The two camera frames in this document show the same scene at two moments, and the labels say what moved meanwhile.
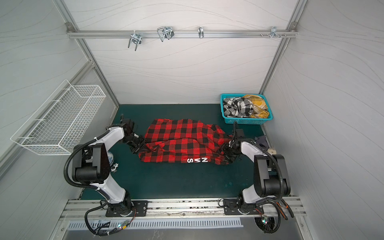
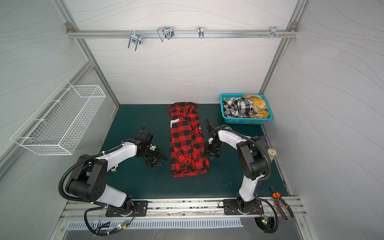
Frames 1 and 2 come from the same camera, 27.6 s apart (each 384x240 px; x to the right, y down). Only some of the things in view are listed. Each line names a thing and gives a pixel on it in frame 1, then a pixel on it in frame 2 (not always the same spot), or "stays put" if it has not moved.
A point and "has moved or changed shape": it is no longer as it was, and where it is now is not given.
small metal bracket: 201,33 stays put
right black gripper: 227,147 → 214,148
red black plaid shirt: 184,140 has moved or changed shape
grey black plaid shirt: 237,107 stays put
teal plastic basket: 241,120 stays put
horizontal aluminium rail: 184,34 stays put
